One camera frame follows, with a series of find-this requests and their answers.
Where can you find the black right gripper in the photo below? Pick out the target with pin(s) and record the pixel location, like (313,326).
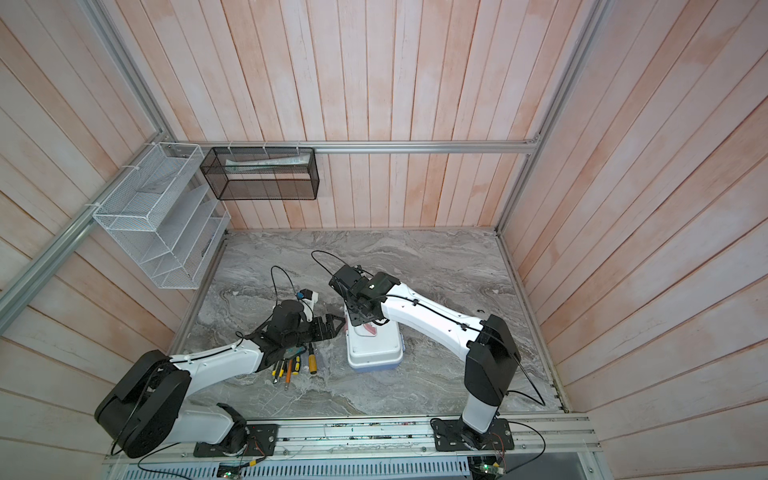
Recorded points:
(356,319)

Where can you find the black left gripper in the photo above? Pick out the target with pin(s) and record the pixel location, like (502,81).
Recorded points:
(319,325)

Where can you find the white blue plastic toolbox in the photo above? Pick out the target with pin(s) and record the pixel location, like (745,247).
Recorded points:
(371,347)

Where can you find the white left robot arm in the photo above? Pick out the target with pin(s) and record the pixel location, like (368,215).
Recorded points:
(148,407)

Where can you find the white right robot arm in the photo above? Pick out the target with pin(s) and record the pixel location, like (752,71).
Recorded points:
(486,346)

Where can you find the yellow black stubby screwdriver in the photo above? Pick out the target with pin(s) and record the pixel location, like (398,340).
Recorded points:
(296,364)

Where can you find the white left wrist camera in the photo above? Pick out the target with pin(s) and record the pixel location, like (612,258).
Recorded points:
(308,299)

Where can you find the orange handled screwdriver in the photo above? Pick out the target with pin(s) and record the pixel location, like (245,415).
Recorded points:
(288,373)

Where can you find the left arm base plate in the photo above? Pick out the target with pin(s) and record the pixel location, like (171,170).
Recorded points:
(258,440)

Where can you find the aluminium front rail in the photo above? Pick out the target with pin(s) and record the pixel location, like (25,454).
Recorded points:
(412,436)

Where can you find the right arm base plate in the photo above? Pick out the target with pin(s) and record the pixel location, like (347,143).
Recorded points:
(455,436)

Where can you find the black mesh wall basket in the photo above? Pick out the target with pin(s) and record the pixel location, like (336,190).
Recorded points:
(261,173)

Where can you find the white wire mesh shelf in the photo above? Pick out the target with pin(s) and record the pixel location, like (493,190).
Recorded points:
(170,227)

